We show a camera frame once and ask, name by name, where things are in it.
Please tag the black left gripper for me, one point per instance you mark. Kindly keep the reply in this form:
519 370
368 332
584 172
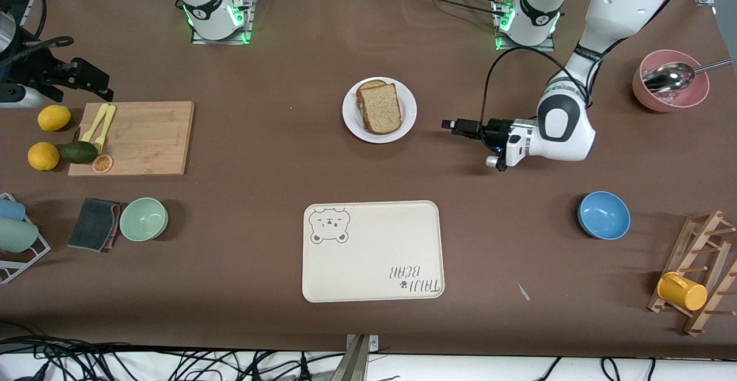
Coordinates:
493 129

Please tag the wooden cup rack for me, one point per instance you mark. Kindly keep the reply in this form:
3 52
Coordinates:
699 243

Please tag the yellow plastic fork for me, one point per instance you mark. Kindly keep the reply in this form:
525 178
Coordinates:
105 130

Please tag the brown bread slice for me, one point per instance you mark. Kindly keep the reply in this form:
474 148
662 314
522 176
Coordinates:
381 109
368 86

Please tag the dark green avocado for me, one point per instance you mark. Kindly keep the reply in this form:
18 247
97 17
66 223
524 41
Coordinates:
79 152

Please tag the light blue cup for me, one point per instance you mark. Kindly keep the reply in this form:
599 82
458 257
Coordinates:
10 209

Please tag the yellow mug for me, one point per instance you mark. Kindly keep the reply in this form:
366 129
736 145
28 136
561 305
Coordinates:
682 292

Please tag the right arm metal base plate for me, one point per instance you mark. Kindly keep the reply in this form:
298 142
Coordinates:
251 15

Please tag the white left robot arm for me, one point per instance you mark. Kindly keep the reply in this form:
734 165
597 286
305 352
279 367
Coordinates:
622 1

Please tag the dark grey cloth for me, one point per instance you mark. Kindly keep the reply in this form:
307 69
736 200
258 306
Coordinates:
92 224

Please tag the yellow lemon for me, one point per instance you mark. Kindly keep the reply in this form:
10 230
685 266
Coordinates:
54 118

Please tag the pale green cup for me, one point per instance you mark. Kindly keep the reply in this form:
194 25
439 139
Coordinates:
16 235

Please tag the yellow orange fruit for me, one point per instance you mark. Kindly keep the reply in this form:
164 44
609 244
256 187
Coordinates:
43 156

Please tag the metal spoon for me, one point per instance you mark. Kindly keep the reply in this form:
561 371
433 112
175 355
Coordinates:
668 77

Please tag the wooden cutting board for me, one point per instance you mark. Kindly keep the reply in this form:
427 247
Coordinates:
144 139

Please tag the white round plate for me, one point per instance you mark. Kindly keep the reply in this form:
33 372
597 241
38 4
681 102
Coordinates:
407 110

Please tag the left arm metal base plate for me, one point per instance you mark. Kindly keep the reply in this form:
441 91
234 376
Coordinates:
527 48

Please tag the metal table edge bracket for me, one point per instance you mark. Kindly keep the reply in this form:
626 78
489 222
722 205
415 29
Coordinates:
360 358

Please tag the light green bowl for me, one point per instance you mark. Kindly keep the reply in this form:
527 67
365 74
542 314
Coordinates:
144 220

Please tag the orange fruit slice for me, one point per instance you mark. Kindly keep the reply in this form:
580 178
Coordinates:
102 164

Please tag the cream bear print tray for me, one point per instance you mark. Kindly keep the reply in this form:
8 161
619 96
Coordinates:
374 254

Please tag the blue bowl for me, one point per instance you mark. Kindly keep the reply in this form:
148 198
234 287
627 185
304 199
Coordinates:
604 215

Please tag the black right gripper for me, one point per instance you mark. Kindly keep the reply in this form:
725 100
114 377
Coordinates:
35 69

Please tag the pink bowl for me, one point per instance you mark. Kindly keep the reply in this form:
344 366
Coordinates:
671 102

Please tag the small white paper scrap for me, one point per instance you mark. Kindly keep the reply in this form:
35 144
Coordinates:
523 292

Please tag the yellow plastic knife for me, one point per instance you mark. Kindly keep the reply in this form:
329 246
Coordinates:
92 128

